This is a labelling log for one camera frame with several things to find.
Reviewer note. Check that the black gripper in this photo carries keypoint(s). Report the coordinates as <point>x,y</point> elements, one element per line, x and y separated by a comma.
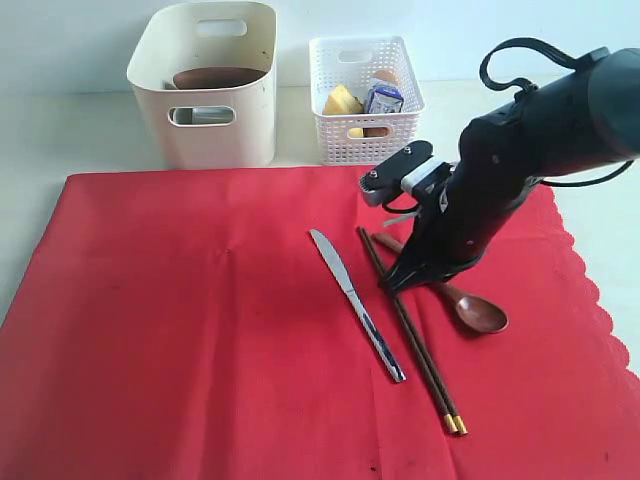
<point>484,191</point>

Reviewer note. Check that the brown wooden spoon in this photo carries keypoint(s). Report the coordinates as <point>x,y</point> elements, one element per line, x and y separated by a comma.
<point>475,313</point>

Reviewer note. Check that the orange fried chicken nugget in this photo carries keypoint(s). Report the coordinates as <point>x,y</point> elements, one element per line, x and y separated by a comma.
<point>375,132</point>

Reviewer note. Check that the dark wooden chopstick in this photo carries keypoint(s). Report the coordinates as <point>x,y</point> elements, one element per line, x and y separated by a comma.
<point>436,374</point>
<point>419,359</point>

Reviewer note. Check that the blue white milk carton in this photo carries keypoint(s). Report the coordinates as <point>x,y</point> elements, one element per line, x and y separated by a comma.
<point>384,99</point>

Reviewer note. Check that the yellow cheese wedge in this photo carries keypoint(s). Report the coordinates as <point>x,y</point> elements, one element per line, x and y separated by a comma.
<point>342,102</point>

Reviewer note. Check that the brown egg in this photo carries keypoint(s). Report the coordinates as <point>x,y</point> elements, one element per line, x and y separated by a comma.
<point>384,77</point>

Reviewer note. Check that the stainless steel cup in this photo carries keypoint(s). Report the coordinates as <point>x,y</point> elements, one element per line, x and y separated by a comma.
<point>210,115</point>

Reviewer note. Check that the brown wooden plate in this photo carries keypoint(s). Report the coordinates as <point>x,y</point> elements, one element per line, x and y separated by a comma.
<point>216,78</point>

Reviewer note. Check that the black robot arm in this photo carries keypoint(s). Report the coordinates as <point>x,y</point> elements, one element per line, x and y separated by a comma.
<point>585,120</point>

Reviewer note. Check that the silver table knife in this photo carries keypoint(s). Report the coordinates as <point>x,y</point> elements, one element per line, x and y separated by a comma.
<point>339,271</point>

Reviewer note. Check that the white perforated plastic basket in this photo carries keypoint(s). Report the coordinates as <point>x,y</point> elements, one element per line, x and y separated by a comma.
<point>351,61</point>

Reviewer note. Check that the red table cloth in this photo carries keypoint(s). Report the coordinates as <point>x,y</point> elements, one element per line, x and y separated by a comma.
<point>183,325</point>

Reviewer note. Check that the cream plastic bin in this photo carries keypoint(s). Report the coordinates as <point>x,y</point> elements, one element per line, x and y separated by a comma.
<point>209,34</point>

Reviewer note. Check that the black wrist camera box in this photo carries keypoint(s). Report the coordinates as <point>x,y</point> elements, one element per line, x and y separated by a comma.
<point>382,184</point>

